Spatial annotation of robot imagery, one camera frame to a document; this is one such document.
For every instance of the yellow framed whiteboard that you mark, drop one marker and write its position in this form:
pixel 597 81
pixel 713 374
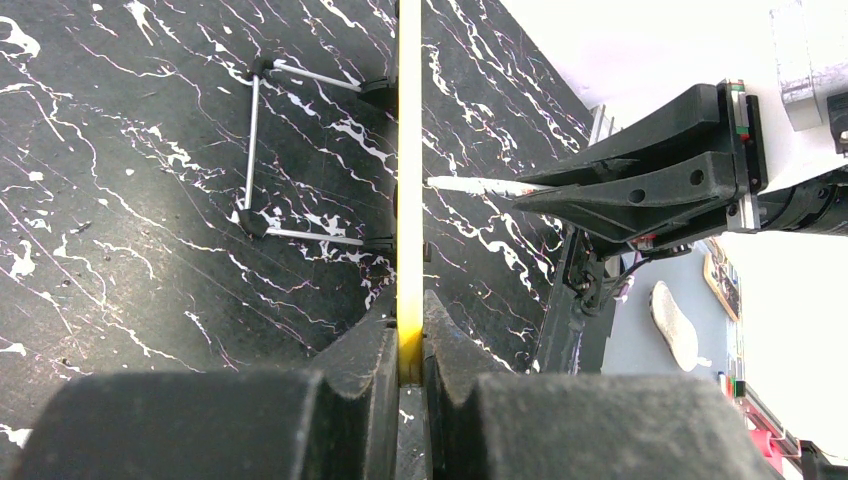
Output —
pixel 410 264

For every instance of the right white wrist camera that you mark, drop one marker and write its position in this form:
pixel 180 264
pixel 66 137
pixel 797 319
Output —
pixel 810 44

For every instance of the metal whiteboard stand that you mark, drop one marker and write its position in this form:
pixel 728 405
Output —
pixel 321 157

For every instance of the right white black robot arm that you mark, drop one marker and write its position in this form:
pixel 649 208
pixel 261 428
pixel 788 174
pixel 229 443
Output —
pixel 816 206

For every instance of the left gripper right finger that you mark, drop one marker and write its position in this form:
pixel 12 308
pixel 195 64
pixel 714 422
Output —
pixel 484 421

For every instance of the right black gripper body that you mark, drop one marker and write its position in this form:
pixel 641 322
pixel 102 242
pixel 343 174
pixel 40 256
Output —
pixel 746 140

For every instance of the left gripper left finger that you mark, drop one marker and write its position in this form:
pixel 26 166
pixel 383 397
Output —
pixel 334 418

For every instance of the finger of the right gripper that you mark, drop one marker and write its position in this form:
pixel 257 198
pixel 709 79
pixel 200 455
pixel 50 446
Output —
pixel 622 210
pixel 692 123

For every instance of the white black whiteboard marker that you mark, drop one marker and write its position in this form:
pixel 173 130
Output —
pixel 480 186

